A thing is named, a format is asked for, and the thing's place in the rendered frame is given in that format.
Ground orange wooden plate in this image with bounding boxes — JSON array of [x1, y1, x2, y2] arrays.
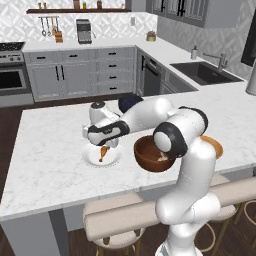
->
[[199, 134, 224, 160]]

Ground beige stool with backrest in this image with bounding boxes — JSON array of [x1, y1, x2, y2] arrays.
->
[[82, 192, 162, 256], [195, 173, 256, 254]]

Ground brown bowl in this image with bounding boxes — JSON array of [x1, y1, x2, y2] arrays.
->
[[133, 134, 177, 174]]

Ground black framed window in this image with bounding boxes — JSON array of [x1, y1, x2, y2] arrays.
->
[[240, 9, 256, 68]]

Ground black dishwasher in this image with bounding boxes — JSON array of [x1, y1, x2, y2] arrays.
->
[[142, 55, 163, 98]]

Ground wooden knife block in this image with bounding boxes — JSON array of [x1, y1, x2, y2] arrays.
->
[[53, 29, 64, 44]]

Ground small potted plant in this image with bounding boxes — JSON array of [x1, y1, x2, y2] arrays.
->
[[145, 30, 158, 43]]

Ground pale grey cylinder jar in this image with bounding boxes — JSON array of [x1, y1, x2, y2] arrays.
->
[[245, 55, 256, 97]]

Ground white round plate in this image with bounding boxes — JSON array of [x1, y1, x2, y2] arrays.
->
[[81, 142, 123, 168]]

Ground chicken drumstick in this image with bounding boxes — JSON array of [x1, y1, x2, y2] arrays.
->
[[98, 145, 110, 163]]

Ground grey cupboards under sink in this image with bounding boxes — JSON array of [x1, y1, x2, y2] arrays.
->
[[161, 69, 200, 96]]

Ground grey wall cupboards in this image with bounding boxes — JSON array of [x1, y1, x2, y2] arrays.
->
[[145, 0, 248, 29]]

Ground dark wooden wall shelf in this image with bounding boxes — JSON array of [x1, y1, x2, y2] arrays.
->
[[26, 8, 132, 15]]

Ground dark sink basin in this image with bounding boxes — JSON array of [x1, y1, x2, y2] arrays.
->
[[169, 61, 245, 87]]

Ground grey kitchen island base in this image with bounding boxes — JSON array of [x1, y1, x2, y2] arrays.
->
[[0, 210, 72, 256]]

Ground rail with hanging tools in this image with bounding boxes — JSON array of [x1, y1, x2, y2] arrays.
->
[[37, 15, 61, 38]]

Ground grey base cupboard run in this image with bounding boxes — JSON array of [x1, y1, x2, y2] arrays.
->
[[23, 46, 137, 103]]

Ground steel oven with hob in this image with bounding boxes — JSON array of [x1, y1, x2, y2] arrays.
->
[[0, 41, 35, 108]]

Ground steel tap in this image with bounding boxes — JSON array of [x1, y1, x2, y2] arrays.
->
[[202, 52, 230, 73]]

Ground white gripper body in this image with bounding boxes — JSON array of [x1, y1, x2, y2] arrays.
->
[[98, 137, 121, 150]]

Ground white soap dispenser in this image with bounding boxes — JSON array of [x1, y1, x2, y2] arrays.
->
[[190, 45, 199, 61]]

